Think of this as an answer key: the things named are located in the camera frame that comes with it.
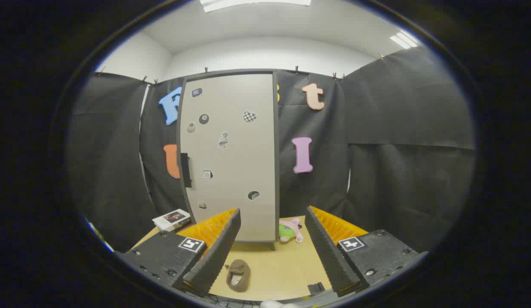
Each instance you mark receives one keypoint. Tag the grey shoe cabinet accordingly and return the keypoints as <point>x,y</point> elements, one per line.
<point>276,149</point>

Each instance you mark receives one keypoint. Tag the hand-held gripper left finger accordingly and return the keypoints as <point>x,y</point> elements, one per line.
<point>214,256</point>

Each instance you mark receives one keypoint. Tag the pink green plush toy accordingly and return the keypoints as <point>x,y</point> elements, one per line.
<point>286,231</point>

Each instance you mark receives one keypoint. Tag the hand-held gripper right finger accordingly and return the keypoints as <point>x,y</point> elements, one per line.
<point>329,256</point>

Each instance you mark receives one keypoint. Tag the brown fuzzy shoe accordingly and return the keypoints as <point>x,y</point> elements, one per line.
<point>239,273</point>

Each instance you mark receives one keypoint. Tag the beige shoe cabinet door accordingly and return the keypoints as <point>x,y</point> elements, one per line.
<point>235,162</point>

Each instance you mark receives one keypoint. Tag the black backdrop cloth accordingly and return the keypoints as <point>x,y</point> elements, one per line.
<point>398,171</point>

